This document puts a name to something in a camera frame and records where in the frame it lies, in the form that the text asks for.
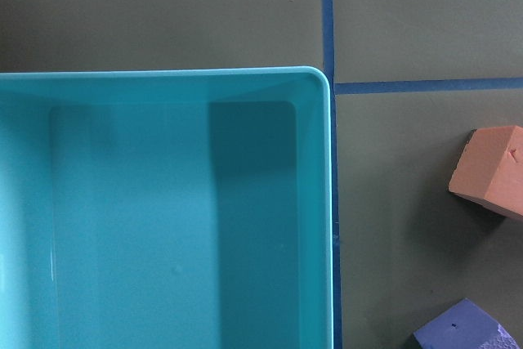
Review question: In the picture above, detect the purple foam block left side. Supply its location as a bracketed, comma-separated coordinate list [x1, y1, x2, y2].
[413, 298, 521, 349]

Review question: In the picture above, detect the orange foam block left side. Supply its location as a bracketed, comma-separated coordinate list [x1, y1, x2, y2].
[448, 125, 522, 221]

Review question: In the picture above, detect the teal plastic bin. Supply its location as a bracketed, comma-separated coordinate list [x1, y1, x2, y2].
[1, 67, 336, 348]

